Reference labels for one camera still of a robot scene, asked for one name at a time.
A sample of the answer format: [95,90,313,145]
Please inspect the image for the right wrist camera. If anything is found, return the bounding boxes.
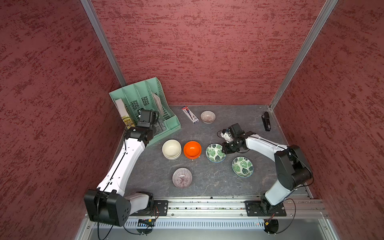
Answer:
[221,124,245,142]

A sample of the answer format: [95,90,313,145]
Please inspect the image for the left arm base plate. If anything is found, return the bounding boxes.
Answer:
[130,200,169,217]

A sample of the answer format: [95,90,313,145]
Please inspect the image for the orange bowl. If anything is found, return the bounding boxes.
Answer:
[183,141,202,160]

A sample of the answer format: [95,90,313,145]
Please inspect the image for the cream bowl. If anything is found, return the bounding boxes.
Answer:
[162,140,182,160]

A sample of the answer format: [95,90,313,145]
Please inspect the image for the black stapler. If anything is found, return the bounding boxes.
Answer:
[262,112,272,132]

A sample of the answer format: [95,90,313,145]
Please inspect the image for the green leaf bowl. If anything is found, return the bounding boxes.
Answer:
[206,144,226,163]
[232,157,254,178]

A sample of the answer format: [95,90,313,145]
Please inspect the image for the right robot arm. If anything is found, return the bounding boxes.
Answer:
[220,130,314,211]

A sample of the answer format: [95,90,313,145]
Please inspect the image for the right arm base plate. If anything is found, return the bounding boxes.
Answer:
[244,201,287,217]

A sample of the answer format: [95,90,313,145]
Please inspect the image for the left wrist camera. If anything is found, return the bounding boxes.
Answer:
[138,109,159,128]

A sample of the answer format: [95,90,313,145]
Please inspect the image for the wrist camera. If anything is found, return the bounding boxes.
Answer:
[138,109,159,128]
[221,124,245,142]

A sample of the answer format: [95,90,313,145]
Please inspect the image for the mint green file organizer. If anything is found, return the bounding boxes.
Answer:
[109,77,181,146]

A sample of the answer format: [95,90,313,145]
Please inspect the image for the striped bowl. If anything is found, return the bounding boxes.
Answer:
[172,168,193,189]
[201,111,216,124]

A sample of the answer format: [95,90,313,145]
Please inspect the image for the white papers in organizer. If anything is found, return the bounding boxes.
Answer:
[152,92,165,116]

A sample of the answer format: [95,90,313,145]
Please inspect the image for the aluminium rail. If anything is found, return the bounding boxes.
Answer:
[154,196,330,220]

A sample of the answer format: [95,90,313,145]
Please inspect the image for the yellow book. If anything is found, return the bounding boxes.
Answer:
[115,99,135,129]

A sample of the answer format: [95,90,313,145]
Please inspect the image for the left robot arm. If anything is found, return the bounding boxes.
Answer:
[84,122,160,227]

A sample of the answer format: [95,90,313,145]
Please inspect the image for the striped bowl front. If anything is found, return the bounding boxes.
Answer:
[172,168,193,189]

